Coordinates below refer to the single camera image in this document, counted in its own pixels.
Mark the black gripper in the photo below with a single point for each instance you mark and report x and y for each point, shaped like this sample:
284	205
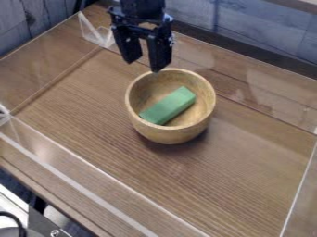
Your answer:
142	18

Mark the green rectangular block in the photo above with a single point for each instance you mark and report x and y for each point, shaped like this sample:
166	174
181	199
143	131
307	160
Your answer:
169	107

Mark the wooden bowl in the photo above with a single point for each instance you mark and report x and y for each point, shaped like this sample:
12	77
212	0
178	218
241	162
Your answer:
149	88

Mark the clear acrylic corner bracket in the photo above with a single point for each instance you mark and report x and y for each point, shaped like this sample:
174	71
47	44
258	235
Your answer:
97	35

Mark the clear acrylic enclosure wall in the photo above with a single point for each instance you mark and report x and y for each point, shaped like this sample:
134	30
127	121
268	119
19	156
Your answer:
225	185

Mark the black metal bracket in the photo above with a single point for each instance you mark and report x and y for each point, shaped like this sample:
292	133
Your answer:
52	224

